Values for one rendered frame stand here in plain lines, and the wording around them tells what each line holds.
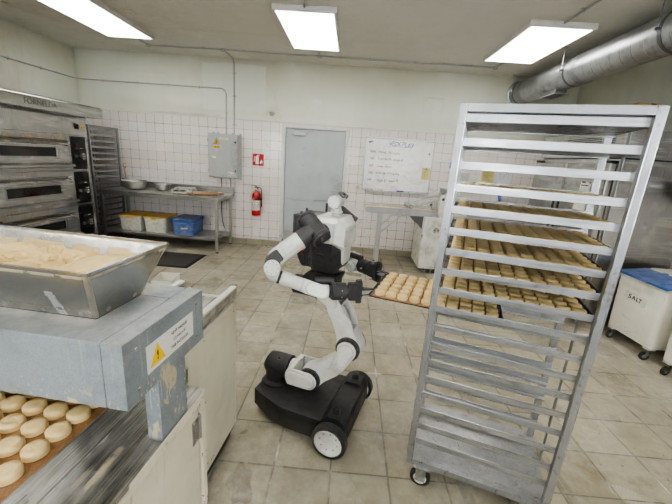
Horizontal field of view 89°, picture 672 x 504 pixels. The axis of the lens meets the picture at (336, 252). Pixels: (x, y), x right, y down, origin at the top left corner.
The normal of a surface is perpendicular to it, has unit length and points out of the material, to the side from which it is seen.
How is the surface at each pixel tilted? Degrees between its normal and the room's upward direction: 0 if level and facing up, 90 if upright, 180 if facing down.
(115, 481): 0
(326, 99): 90
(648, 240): 90
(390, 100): 90
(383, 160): 90
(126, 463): 0
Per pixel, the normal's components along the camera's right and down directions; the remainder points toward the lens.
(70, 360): -0.13, 0.25
